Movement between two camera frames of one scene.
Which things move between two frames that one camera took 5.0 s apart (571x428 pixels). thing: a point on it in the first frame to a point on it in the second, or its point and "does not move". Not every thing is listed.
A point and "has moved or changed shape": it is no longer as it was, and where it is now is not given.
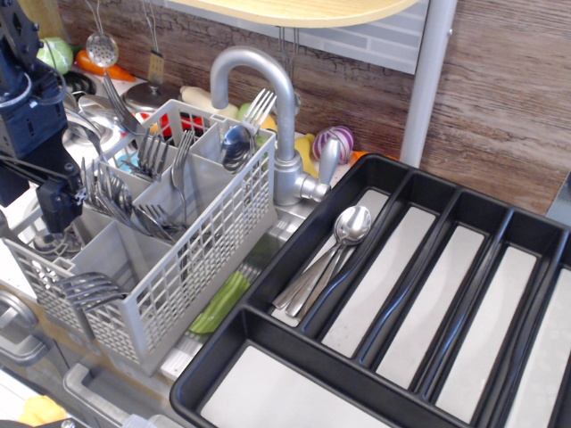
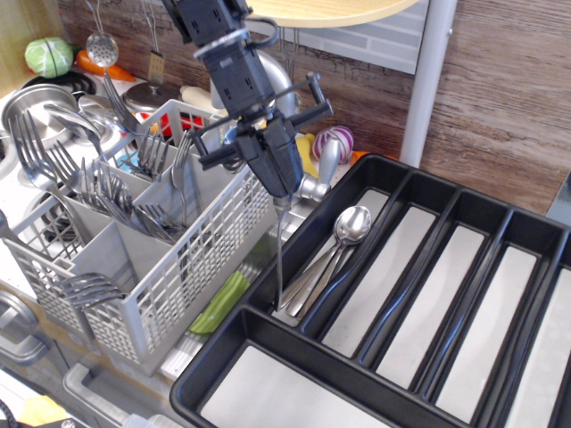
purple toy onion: x=344 y=136 does not move
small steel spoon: x=237 y=148 has moved or changed shape
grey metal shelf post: x=429 y=79 does not move
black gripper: x=45 y=163 to x=279 y=168
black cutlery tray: x=403 y=300 does not move
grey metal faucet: x=290 y=185 does not move
